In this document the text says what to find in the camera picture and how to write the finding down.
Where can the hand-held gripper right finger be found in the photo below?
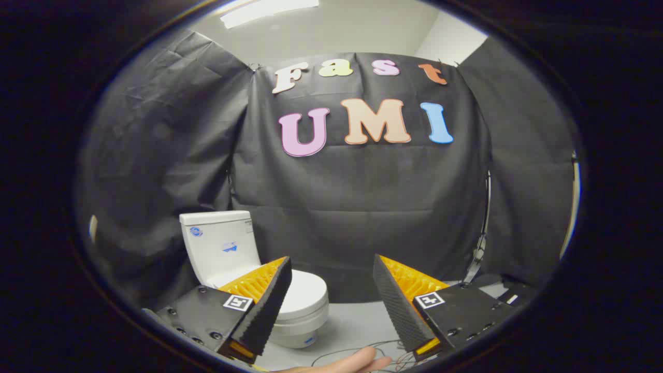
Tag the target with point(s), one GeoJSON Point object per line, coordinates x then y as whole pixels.
{"type": "Point", "coordinates": [396, 311]}

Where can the black floor box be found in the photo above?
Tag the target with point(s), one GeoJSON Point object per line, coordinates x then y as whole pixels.
{"type": "Point", "coordinates": [518, 295]}

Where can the black backdrop cloth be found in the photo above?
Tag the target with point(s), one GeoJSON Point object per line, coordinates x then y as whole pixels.
{"type": "Point", "coordinates": [362, 207]}

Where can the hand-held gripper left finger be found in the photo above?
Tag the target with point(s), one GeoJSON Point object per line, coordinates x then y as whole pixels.
{"type": "Point", "coordinates": [269, 305]}

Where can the white toilet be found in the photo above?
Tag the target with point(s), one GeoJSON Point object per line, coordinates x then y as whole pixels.
{"type": "Point", "coordinates": [220, 243]}

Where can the white toilet lid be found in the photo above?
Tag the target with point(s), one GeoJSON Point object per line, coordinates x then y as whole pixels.
{"type": "Point", "coordinates": [305, 292]}

